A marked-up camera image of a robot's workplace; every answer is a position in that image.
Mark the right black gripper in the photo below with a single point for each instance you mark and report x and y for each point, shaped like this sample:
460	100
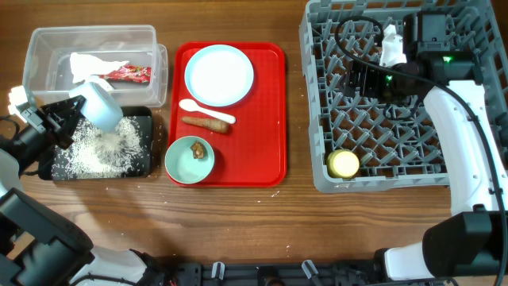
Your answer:
367	85

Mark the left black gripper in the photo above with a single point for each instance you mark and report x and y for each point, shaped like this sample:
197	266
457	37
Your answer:
59	137

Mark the light blue bowl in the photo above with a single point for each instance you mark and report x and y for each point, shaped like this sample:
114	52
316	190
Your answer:
100	108

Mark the white rice grains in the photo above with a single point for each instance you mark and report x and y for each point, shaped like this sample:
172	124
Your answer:
99	149

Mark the yellow plastic cup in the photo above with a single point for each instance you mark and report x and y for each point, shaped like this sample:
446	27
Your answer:
342	164

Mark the green bowl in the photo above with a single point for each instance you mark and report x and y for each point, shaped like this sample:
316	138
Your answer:
182	167

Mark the brown carrot-like food scrap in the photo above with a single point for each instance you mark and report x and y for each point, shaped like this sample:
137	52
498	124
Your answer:
214	125

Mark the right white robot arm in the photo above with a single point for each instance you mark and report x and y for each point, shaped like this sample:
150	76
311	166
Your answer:
449	84

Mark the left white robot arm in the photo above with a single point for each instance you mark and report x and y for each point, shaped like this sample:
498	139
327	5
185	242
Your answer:
39	246

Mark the black rectangular waste tray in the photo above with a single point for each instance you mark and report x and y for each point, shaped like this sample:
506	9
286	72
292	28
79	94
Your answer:
145	167

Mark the grey dishwasher rack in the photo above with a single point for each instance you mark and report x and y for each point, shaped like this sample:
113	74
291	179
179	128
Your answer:
402	150

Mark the clear plastic bin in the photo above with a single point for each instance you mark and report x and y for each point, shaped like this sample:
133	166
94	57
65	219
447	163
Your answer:
47	71

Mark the crumpled white tissue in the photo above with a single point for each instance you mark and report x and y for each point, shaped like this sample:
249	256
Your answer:
88	68

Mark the red snack wrapper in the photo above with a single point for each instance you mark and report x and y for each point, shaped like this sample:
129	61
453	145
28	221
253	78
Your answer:
130	73

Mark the white plastic spoon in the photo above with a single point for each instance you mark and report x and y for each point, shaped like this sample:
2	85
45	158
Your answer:
191	106

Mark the light blue round plate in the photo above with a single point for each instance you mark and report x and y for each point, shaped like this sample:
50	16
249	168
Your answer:
219	75

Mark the red plastic tray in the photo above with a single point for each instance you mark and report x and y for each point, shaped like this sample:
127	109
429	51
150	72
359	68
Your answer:
254	151

